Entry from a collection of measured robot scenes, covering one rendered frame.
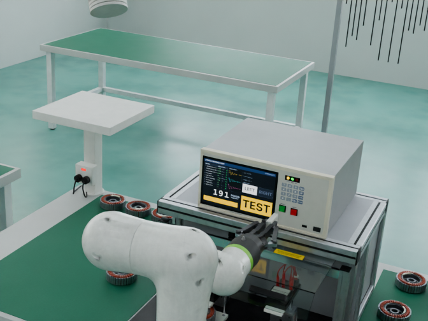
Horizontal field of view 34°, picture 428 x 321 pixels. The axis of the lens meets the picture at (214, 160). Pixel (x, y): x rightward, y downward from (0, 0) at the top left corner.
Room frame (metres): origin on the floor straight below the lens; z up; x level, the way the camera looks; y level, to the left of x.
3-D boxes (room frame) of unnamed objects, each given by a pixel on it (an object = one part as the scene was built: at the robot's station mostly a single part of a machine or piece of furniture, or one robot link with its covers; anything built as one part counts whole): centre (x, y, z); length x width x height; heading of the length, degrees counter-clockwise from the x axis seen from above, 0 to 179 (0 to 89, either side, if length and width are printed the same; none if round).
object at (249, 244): (1.67, -0.09, 1.18); 0.09 x 0.06 x 0.12; 66
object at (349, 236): (2.18, -0.22, 1.09); 0.68 x 0.44 x 0.05; 67
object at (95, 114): (2.78, 0.51, 0.98); 0.37 x 0.35 x 0.46; 67
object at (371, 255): (2.13, -0.55, 0.91); 0.28 x 0.03 x 0.32; 157
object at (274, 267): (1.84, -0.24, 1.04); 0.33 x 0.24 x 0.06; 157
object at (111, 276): (2.21, 0.31, 0.77); 0.11 x 0.11 x 0.04
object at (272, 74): (5.74, 0.36, 0.38); 2.10 x 0.90 x 0.75; 67
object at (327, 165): (2.18, -0.23, 1.22); 0.44 x 0.39 x 0.20; 67
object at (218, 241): (1.98, -0.13, 1.03); 0.62 x 0.01 x 0.03; 67
